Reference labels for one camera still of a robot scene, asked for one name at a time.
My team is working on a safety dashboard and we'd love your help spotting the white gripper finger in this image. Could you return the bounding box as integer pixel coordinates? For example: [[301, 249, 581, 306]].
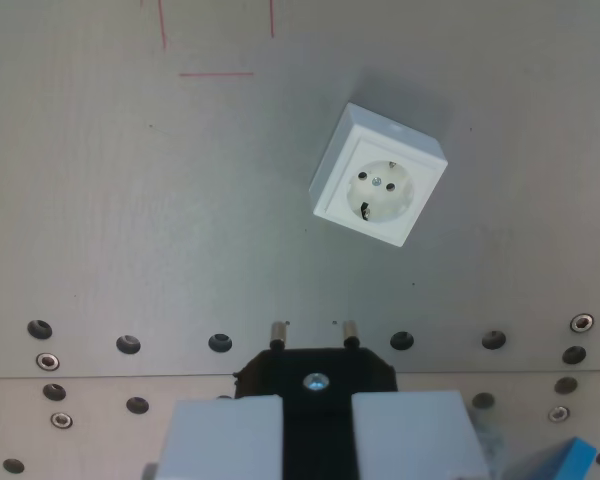
[[351, 389, 492, 480], [143, 394, 285, 480]]

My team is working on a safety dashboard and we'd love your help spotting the black two-pin power plug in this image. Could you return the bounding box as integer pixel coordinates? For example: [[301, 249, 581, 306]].
[[232, 319, 399, 480]]

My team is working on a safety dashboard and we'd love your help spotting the blue plastic block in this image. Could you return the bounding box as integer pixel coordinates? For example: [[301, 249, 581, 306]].
[[503, 435, 598, 480]]

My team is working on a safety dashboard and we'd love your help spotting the white wall socket box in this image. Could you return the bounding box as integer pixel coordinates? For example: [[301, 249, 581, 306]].
[[308, 101, 449, 248]]

